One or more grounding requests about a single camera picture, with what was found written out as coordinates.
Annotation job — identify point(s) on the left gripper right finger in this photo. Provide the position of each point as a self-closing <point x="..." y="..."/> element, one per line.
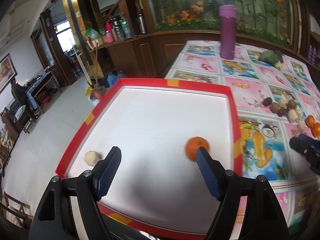
<point x="212" y="172"/>

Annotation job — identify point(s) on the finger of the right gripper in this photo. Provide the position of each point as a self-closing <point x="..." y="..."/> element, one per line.
<point x="310" y="153"/>
<point x="309" y="140"/>

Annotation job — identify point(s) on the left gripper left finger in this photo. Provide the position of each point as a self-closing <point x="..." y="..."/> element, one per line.
<point x="104" y="172"/>

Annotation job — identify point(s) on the small orange tangerine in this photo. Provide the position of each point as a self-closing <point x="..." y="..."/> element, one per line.
<point x="316" y="129"/>

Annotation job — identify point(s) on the large orange tangerine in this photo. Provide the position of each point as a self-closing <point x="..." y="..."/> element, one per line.
<point x="310" y="121"/>

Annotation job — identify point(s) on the beige cake piece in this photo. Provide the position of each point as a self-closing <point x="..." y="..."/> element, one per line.
<point x="91" y="158"/>
<point x="301" y="126"/>

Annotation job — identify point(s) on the dark red jujube date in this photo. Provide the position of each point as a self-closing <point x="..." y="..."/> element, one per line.
<point x="282" y="112"/>

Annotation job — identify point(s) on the beige cake cube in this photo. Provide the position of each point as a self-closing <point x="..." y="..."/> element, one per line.
<point x="292" y="116"/>
<point x="283" y="102"/>

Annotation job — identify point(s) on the beige cake cube front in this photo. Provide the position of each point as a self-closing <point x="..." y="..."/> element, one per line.
<point x="292" y="116"/>

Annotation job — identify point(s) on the small brown kiwi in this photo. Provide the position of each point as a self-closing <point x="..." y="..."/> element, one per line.
<point x="291" y="104"/>

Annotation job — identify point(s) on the colourful fruit print tablecloth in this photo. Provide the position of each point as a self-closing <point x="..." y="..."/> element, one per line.
<point x="265" y="136"/>

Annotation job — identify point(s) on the dark purple round fruit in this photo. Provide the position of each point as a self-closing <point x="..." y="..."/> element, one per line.
<point x="267" y="101"/>

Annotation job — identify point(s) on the red rimmed white tray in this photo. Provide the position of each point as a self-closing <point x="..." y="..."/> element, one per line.
<point x="157" y="188"/>

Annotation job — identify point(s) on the purple bottles on shelf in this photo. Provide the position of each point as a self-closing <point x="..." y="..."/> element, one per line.
<point x="313" y="56"/>

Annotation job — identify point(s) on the green leafy cauliflower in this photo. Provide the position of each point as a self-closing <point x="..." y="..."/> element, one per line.
<point x="272" y="57"/>

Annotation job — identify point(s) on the person in dark clothes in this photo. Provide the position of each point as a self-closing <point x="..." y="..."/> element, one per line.
<point x="19" y="94"/>

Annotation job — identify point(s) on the dark wooden cabinet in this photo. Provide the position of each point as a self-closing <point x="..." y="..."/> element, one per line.
<point x="148" y="55"/>

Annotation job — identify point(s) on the pink thermos on cabinet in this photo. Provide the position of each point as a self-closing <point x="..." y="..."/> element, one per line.
<point x="109" y="35"/>

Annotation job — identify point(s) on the purple thermos bottle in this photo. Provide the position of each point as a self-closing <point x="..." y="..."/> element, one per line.
<point x="227" y="15"/>

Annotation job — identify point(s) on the framed wall picture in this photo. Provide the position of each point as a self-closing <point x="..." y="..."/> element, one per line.
<point x="7" y="72"/>

